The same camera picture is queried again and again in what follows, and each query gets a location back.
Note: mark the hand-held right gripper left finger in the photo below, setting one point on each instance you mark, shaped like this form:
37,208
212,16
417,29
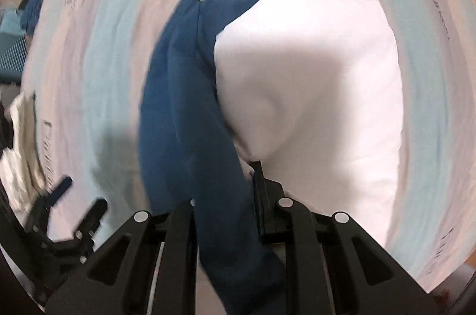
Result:
178,248

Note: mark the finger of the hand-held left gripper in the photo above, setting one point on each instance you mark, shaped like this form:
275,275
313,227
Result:
61,188
91,216

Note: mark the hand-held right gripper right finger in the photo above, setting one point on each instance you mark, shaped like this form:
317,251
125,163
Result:
297,248

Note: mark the white and blue jacket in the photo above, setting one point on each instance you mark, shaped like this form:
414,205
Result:
290,106

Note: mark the dark blue clothes pile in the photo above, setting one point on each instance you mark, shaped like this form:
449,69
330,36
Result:
35,6

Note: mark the white crumpled cloth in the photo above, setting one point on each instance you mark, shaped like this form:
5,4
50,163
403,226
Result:
22,155

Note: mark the black clothing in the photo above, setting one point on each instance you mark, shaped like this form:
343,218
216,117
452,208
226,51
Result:
5,129

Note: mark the striped bed sheet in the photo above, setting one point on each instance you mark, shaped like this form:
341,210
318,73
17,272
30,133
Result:
93,77

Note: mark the teal ribbed suitcase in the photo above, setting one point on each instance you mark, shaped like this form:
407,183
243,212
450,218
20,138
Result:
11,56

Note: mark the light blue cloth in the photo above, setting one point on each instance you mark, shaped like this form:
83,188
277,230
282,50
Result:
11,23

